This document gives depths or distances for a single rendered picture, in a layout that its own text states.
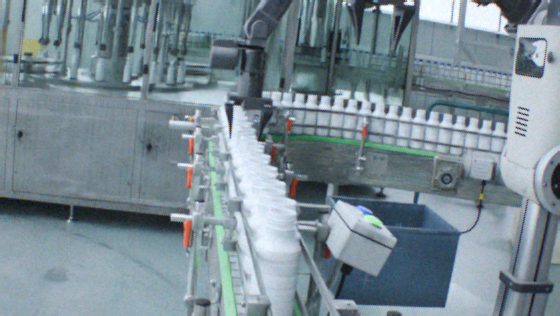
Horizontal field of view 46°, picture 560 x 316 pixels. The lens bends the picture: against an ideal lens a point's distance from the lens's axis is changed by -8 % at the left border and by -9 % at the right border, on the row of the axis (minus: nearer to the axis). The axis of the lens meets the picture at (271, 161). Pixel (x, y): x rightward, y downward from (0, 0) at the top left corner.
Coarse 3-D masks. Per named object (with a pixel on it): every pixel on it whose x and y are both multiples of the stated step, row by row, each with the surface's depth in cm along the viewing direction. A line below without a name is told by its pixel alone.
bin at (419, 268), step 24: (384, 216) 211; (408, 216) 211; (432, 216) 204; (408, 240) 180; (432, 240) 181; (456, 240) 182; (384, 264) 181; (408, 264) 182; (432, 264) 182; (336, 288) 185; (360, 288) 181; (384, 288) 182; (408, 288) 183; (432, 288) 184
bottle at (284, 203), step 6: (276, 198) 98; (282, 198) 99; (270, 204) 96; (276, 204) 96; (282, 204) 95; (288, 204) 95; (294, 204) 96; (294, 210) 96; (264, 228) 97; (258, 234) 97; (294, 234) 96
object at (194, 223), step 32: (256, 128) 249; (192, 160) 249; (224, 160) 159; (192, 192) 161; (288, 192) 163; (192, 224) 115; (224, 224) 116; (320, 224) 117; (192, 256) 117; (320, 256) 119; (192, 288) 118
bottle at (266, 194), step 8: (264, 192) 101; (272, 192) 104; (280, 192) 104; (264, 200) 102; (264, 208) 102; (256, 216) 102; (264, 216) 101; (256, 224) 101; (264, 224) 101; (256, 232) 101; (256, 240) 101; (248, 248) 103; (248, 256) 103; (248, 264) 103; (248, 272) 103; (248, 280) 103; (248, 288) 103
